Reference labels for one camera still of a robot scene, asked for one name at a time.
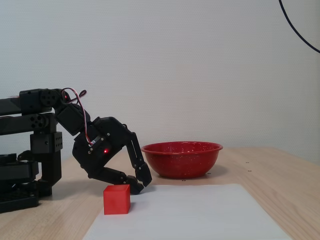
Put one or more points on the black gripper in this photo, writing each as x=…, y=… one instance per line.
x=100, y=152

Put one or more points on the red cube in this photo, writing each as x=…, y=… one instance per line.
x=116, y=201

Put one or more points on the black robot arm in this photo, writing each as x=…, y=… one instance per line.
x=32, y=100

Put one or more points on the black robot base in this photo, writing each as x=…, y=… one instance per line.
x=17, y=200

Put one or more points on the red speckled bowl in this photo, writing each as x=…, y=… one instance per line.
x=182, y=162

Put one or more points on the white paper sheet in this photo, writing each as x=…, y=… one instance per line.
x=187, y=215

